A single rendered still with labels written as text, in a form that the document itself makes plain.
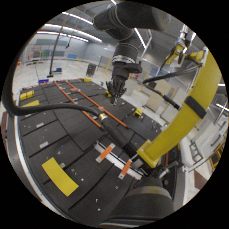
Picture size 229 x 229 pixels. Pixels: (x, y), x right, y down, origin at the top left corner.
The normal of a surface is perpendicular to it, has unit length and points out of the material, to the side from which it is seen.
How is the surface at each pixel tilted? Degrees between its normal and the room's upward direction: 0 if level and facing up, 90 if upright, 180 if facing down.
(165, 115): 90
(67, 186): 0
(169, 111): 90
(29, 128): 0
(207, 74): 90
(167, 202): 33
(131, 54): 68
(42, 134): 0
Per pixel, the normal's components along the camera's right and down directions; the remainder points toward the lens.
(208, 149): -0.92, -0.37
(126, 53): 0.02, 0.24
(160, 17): 0.55, 0.72
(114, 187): 0.36, -0.76
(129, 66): -0.64, 0.03
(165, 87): -0.52, 0.33
